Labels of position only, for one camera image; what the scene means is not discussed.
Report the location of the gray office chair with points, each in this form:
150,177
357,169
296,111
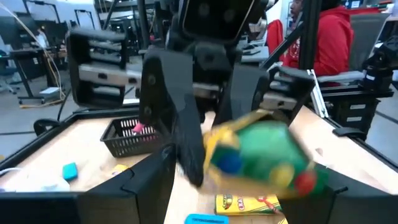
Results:
367,37

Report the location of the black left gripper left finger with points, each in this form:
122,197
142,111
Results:
143,199

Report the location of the person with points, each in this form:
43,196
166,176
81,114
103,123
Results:
329,40

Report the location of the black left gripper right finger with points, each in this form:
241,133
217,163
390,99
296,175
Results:
357,211

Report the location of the yellow battery pack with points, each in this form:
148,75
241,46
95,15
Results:
264,149

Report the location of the black diagonal rig strut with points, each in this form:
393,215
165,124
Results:
281,46

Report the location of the blue rectangular eraser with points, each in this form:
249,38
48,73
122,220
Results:
70,171
205,219

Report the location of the silver metal bracket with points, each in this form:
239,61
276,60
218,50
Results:
317,93

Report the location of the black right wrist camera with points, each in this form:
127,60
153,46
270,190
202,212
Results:
217,18

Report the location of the black vertical rig post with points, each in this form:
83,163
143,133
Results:
311,31

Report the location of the red garment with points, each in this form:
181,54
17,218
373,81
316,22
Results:
275,37

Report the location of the black background desk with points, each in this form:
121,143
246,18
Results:
28,62

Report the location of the black labelled cabinet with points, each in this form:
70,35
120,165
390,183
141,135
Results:
357,115

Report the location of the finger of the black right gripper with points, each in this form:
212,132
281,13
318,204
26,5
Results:
242,93
174,93

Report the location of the black slotted plastic basket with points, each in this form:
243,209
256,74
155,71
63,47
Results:
124,146

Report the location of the black neighbouring robot arm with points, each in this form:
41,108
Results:
379,62

